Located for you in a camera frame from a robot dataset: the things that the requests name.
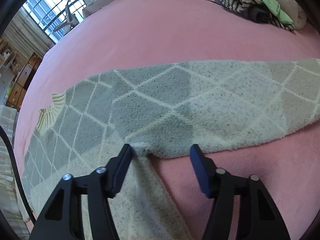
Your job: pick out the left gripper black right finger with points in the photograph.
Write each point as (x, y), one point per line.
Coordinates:
(259, 217)

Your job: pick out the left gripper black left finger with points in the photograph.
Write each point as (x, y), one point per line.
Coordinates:
(61, 216)

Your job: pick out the grey beige argyle knit sweater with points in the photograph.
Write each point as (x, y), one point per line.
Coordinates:
(163, 110)

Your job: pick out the wooden drawer desk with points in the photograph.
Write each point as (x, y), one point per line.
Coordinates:
(23, 81)

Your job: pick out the grey office chair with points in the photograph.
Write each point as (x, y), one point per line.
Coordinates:
(69, 23)

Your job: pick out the black round object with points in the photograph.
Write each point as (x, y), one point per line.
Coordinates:
(258, 15)

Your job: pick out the window with black grille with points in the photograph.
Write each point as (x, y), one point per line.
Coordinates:
(50, 13)

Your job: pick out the pink bed blanket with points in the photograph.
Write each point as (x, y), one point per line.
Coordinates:
(135, 33)

